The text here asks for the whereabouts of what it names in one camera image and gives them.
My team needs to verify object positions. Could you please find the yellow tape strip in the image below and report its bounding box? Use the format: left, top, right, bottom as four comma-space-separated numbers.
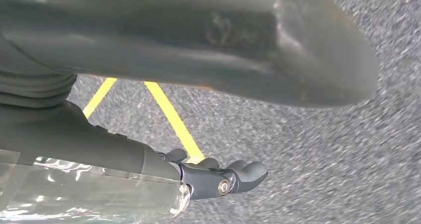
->
82, 77, 206, 165

